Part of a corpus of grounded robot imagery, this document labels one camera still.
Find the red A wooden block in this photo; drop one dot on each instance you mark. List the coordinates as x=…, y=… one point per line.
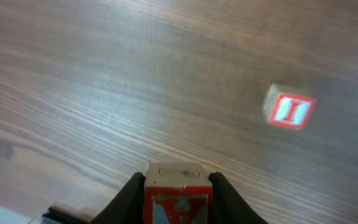
x=177, y=193

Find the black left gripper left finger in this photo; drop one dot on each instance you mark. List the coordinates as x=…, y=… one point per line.
x=127, y=206

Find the red I wooden block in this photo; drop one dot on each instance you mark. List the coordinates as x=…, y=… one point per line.
x=288, y=106

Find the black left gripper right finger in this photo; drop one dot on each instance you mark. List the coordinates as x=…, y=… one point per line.
x=228, y=205

